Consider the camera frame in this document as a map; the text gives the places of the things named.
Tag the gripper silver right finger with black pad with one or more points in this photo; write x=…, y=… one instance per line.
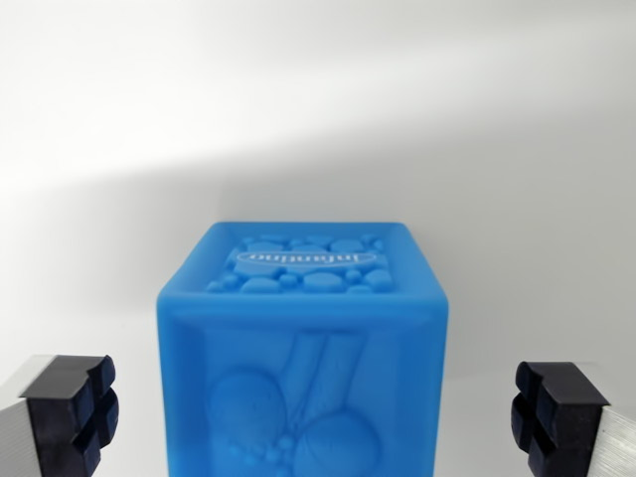
x=571, y=417

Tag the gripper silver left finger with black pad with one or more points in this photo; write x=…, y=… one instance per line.
x=54, y=417

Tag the blue embossed rubber cube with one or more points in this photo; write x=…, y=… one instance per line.
x=303, y=358

